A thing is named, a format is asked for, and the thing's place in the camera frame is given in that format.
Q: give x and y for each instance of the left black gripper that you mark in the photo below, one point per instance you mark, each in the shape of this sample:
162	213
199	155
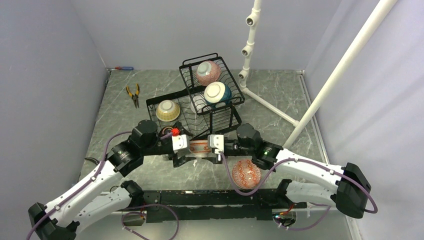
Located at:
176	161

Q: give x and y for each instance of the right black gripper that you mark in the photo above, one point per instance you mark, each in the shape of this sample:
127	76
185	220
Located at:
218	159

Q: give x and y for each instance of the orange zigzag bowl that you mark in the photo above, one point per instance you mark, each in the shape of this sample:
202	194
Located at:
199	148

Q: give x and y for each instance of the yellow sun pattern bowl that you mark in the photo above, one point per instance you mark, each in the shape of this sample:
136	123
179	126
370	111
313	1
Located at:
168	111

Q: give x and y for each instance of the black wire dish rack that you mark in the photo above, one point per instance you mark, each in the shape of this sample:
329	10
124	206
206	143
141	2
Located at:
196	115

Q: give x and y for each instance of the teal white bowl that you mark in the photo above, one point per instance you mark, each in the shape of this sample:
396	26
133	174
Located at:
217	94

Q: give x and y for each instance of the pink floral bowl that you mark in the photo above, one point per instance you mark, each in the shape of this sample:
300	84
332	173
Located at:
207	72

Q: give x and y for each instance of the black blue banded bowl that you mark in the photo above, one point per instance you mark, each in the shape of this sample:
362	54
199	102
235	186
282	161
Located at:
167	130

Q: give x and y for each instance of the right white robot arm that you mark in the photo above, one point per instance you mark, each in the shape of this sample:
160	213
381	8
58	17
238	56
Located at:
344	187

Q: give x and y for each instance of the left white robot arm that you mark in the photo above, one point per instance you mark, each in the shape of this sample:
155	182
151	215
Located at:
83	204

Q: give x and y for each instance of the red geometric pattern bowl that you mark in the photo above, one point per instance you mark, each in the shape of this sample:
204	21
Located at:
245	174

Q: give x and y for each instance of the red blue screwdriver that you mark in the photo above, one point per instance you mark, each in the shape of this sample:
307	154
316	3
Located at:
124	68

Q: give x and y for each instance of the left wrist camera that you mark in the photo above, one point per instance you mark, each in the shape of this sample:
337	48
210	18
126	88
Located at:
180	141

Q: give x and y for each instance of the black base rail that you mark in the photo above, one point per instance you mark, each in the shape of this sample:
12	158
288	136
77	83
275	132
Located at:
189	205

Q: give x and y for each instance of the yellow handled pliers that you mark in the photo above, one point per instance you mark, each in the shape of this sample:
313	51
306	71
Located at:
134	96

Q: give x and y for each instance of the black handled pliers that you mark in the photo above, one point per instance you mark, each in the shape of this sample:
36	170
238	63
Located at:
92	160

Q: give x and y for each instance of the white pvc pipe frame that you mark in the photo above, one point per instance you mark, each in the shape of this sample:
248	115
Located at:
373	21

